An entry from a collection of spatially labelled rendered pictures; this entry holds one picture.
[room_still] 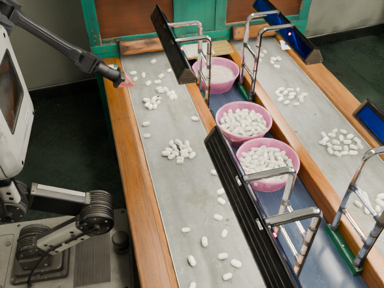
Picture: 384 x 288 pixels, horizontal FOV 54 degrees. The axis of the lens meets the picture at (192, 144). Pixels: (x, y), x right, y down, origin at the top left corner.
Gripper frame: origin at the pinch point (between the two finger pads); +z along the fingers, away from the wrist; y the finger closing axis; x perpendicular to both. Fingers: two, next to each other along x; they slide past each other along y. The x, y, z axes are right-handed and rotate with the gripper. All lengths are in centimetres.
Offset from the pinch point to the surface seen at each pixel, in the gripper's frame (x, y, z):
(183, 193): 3, -62, 16
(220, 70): -24, 20, 47
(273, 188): -19, -66, 46
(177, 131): -1.4, -25.6, 20.1
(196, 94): -13.2, -2.9, 30.2
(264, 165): -21, -55, 45
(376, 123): -65, -76, 43
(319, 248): -20, -94, 54
